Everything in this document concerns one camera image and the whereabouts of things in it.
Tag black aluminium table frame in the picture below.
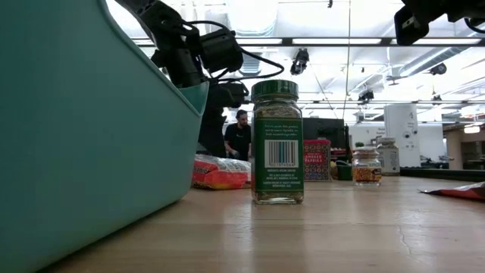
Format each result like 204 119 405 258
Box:
399 168 485 183

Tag teal plastic bin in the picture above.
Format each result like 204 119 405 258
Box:
0 0 210 273

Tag silver ventilation duct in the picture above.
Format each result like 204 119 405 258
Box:
397 45 485 77

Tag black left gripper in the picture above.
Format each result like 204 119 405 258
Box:
197 81 251 158

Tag green-lidded spice jar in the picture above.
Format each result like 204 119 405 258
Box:
250 79 305 206

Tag white plastic bottle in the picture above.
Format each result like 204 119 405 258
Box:
376 136 401 177

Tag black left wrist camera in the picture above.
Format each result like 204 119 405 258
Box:
199 29 245 74

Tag person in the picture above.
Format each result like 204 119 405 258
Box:
223 108 252 162

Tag pink cube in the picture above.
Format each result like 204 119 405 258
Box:
302 139 332 182

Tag white pillar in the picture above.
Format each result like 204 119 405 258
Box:
383 103 421 168

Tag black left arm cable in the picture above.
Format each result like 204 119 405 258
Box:
185 20 285 83

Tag black monitor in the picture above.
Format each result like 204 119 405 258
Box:
302 117 350 152

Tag dark green tin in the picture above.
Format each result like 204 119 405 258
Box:
335 159 354 181

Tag overhead light bar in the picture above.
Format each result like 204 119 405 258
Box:
130 36 485 49

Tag brown sauce pouch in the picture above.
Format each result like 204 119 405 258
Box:
418 180 485 202

